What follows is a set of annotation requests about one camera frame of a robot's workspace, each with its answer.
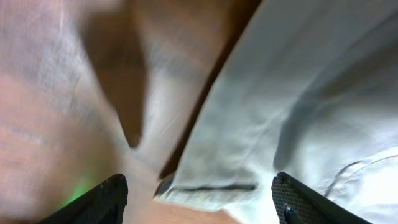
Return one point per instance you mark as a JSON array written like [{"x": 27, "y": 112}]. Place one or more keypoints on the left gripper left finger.
[{"x": 103, "y": 204}]

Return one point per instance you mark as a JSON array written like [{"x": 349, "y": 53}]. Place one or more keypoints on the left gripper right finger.
[{"x": 295, "y": 203}]

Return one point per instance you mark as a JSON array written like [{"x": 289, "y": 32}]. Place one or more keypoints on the grey-green cotton shorts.
[{"x": 310, "y": 89}]

